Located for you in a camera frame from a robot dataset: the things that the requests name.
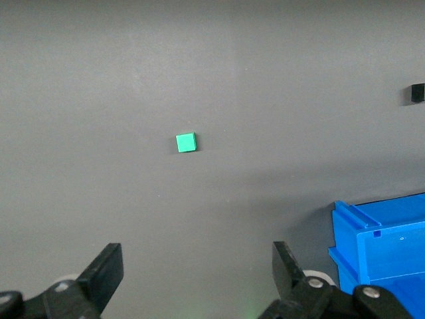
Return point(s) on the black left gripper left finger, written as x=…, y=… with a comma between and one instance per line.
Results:
x=99, y=272

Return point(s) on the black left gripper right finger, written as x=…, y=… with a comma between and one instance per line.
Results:
x=285, y=272

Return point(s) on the small green cube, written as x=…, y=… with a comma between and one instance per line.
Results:
x=185, y=143

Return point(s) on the blue plastic storage bin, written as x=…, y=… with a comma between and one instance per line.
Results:
x=391, y=259

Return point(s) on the small black cube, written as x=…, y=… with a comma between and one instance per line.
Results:
x=418, y=92

